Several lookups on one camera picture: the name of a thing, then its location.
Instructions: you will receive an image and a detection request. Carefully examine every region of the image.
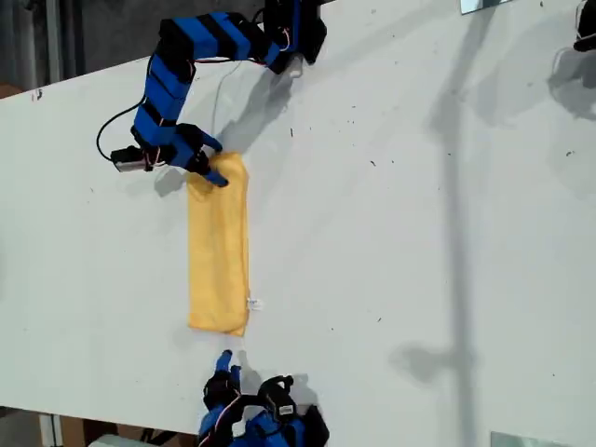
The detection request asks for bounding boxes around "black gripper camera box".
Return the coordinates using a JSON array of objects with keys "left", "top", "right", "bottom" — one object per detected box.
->
[
  {"left": 110, "top": 144, "right": 154, "bottom": 175},
  {"left": 257, "top": 373, "right": 300, "bottom": 421}
]

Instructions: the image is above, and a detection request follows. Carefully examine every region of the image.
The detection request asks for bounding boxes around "black device with cable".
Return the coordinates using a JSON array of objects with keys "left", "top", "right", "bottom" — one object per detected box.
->
[{"left": 573, "top": 0, "right": 596, "bottom": 53}]

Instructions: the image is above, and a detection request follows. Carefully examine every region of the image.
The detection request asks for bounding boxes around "black camera cable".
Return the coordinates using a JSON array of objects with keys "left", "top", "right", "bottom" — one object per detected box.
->
[{"left": 95, "top": 99, "right": 142, "bottom": 163}]

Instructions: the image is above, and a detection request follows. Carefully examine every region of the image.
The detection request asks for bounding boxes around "brown cardboard box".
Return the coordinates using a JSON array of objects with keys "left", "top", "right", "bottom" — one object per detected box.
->
[{"left": 60, "top": 415, "right": 196, "bottom": 447}]

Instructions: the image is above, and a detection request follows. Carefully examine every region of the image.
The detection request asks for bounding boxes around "thin white wire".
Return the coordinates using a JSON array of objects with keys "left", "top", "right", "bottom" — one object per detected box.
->
[{"left": 211, "top": 59, "right": 244, "bottom": 137}]

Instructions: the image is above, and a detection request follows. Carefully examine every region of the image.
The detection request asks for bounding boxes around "yellow square microfiber towel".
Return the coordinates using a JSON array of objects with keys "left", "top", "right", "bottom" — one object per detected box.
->
[{"left": 186, "top": 151, "right": 252, "bottom": 338}]

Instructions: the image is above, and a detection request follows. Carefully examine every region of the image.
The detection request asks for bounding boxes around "white table leg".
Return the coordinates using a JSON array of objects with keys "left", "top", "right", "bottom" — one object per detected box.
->
[{"left": 38, "top": 412, "right": 62, "bottom": 447}]

